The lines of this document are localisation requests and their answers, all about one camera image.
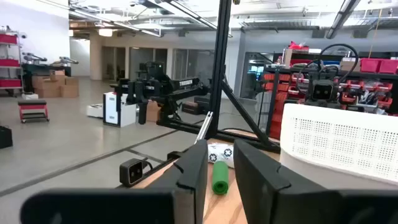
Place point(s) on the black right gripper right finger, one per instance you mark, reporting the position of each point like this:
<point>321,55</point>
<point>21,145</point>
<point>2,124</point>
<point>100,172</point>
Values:
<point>264,186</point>

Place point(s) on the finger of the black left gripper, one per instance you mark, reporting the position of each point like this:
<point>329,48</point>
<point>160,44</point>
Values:
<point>295,102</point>
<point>354,108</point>

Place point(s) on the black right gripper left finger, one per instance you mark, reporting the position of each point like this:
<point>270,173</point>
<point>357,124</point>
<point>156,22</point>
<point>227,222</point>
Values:
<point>186,174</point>

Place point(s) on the green bandage roll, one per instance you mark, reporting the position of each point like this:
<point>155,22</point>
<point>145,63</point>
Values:
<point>220,177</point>

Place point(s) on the white cross-patterned pouch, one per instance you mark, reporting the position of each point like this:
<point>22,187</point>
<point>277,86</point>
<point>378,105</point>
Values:
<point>219,152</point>

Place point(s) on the neighbouring station black robot arm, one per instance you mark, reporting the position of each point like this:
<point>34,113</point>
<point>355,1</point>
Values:
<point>186,84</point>

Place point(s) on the white perforated plastic basket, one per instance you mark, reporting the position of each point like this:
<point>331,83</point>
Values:
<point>339,140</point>

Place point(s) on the pink storage bin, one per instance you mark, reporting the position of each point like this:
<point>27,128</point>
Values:
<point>388,66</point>
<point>370,65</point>

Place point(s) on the storage rack with red bins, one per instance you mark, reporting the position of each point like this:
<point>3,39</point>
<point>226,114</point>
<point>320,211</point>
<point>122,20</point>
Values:
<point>280,90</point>

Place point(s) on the cardboard box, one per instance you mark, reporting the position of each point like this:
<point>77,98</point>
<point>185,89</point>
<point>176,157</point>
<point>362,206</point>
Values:
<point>349,64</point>
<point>57,75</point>
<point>153,112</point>
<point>45,88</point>
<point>70,88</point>

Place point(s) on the silver metal bar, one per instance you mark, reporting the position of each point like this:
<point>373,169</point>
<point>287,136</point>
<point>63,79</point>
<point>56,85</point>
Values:
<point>203,127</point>

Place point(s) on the white box black edges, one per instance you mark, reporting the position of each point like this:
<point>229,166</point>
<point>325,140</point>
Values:
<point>119,112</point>

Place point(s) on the flat white box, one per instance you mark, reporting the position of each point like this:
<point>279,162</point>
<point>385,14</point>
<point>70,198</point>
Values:
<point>94,111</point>

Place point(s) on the red rolling stool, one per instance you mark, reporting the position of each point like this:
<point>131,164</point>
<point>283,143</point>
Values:
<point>32,107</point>

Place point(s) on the black workbench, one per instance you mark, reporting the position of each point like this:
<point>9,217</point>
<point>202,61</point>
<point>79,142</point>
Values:
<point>46,68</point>

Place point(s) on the black case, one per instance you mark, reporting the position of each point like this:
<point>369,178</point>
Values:
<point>5,137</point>

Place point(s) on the shelf rack with red trays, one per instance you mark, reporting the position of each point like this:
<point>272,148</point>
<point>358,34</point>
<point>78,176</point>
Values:
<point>9,62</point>

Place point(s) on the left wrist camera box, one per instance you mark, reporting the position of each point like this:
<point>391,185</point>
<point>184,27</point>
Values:
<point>323,91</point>

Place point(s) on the neighbouring station black frame rail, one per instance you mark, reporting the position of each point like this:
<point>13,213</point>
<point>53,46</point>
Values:
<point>186,127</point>

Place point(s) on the small black table camera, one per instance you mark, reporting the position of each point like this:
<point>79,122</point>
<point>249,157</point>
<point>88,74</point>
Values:
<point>132,172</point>

